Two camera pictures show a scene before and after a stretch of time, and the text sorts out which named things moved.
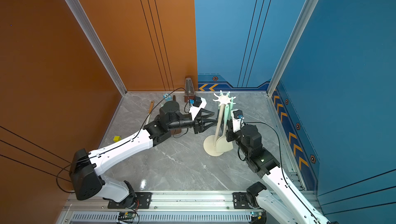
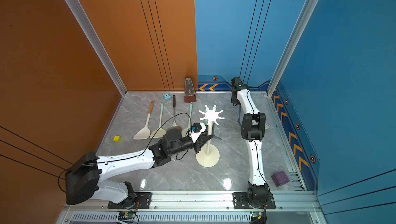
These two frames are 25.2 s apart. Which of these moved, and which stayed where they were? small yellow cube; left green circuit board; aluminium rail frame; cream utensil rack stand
Moved: cream utensil rack stand
Stayed: left green circuit board; small yellow cube; aluminium rail frame
